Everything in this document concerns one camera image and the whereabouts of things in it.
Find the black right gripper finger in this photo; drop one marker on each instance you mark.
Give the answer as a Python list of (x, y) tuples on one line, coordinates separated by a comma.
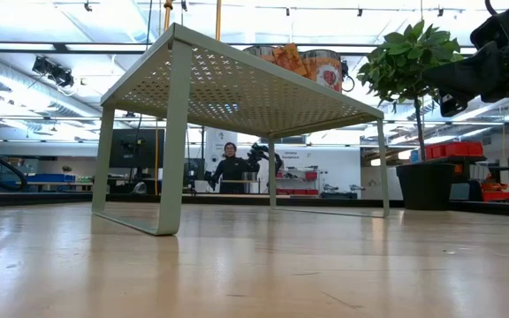
[(475, 62), (475, 86)]

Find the gold candlestick holder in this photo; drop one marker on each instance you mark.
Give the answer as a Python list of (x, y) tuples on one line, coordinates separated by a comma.
[(217, 20), (167, 15)]

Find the green leafy plant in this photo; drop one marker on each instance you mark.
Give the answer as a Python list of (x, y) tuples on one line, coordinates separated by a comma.
[(409, 57)]

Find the red storage bins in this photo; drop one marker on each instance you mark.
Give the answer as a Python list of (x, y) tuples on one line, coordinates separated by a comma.
[(453, 150)]

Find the black plant pot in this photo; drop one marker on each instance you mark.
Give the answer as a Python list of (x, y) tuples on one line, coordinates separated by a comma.
[(427, 185)]

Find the orange storage bins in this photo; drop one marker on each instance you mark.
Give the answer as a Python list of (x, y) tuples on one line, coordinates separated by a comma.
[(499, 195)]

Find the tool rack with red bins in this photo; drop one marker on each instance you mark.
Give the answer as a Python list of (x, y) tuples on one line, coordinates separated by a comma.
[(309, 175)]

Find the black background robot arms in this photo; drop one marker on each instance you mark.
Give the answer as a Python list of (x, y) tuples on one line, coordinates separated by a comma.
[(258, 152)]

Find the green perforated metal shelf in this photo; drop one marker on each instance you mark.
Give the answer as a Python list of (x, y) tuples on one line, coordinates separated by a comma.
[(237, 88)]

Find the person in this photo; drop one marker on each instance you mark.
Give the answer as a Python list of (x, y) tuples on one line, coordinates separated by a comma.
[(232, 170)]

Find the black monitor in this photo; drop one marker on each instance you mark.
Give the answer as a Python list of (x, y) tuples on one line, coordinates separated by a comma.
[(139, 146)]

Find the blue storage crates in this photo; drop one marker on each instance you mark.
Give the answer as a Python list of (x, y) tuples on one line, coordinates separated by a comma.
[(47, 178)]

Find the black ceiling camera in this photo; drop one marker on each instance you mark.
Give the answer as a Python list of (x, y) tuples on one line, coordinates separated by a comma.
[(348, 73), (55, 73)]

